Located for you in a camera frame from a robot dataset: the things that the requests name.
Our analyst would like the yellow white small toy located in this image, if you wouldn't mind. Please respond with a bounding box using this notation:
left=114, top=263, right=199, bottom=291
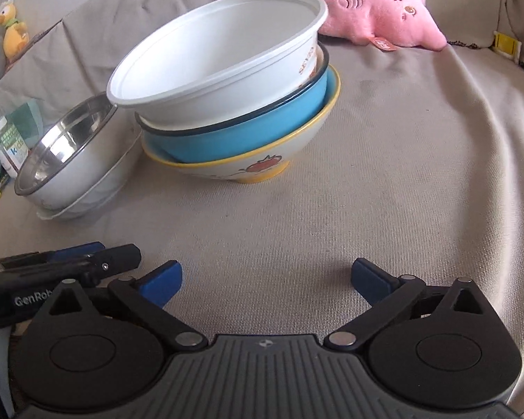
left=492, top=31, right=523, bottom=64

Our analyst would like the yellow rimmed ceramic bowl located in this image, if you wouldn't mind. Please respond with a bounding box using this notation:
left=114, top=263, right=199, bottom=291
left=142, top=65, right=341, bottom=184

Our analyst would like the yellow bird plush toy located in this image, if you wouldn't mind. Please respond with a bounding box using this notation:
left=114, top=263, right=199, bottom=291
left=0, top=0, right=30, bottom=62

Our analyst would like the grey sofa cover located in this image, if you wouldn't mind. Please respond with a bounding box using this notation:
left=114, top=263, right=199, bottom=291
left=0, top=0, right=524, bottom=415

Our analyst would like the pink plush toy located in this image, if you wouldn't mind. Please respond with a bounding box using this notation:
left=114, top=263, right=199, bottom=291
left=319, top=0, right=448, bottom=51

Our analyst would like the green cloth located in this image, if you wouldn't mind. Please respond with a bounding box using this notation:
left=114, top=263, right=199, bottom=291
left=0, top=100, right=44, bottom=184

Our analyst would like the white capped supplement bottle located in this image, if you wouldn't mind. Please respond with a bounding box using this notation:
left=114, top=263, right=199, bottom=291
left=0, top=116, right=29, bottom=179

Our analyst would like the blue enamel bowl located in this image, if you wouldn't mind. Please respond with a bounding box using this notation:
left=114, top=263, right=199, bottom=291
left=135, top=43, right=329, bottom=164

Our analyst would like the white plastic bowl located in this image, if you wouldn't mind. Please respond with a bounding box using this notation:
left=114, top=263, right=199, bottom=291
left=107, top=0, right=328, bottom=131

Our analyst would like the stainless steel bowl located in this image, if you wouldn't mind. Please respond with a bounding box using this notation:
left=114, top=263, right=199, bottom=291
left=14, top=93, right=140, bottom=210

